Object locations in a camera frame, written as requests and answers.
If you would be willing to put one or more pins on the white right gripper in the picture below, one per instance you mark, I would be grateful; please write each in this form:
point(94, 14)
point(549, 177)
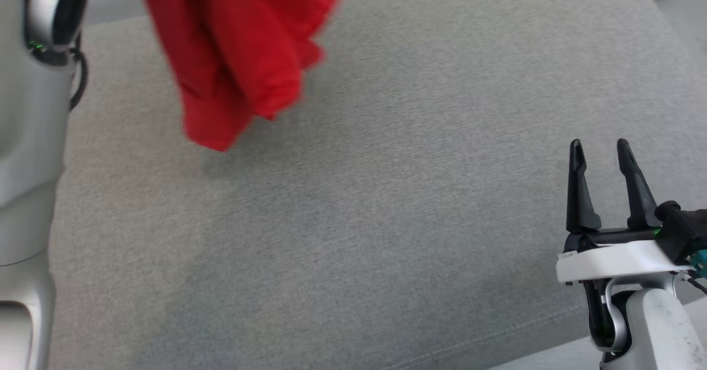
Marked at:
point(613, 259)

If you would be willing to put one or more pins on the red Bulls basketball jersey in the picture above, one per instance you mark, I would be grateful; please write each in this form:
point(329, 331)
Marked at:
point(237, 55)

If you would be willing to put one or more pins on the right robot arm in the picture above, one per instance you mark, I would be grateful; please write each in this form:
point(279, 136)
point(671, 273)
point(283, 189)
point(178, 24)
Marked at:
point(657, 326)

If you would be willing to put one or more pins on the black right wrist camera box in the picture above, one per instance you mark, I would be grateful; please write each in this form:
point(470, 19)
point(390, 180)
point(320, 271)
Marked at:
point(685, 232)

